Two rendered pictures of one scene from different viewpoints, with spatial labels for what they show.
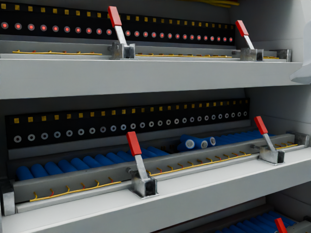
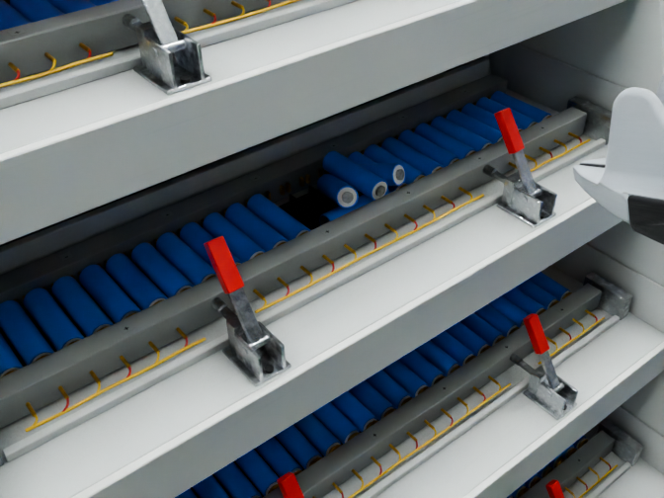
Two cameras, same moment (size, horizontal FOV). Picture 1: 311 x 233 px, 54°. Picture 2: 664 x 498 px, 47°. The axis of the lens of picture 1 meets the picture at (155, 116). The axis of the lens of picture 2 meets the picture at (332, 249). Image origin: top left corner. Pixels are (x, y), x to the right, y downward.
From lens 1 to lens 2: 0.19 m
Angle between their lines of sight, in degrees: 29
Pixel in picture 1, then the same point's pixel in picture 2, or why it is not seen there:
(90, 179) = (138, 344)
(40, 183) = (37, 384)
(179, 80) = (317, 99)
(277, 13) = not seen: outside the picture
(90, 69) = (101, 147)
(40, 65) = not seen: outside the picture
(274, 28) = not seen: outside the picture
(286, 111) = (574, 47)
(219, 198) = (413, 332)
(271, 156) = (527, 207)
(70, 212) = (116, 446)
